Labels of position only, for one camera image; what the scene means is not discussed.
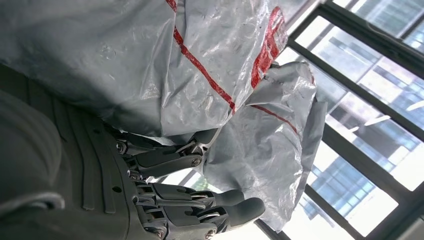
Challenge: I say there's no black window frame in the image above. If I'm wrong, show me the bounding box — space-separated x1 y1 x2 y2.
158 0 424 240

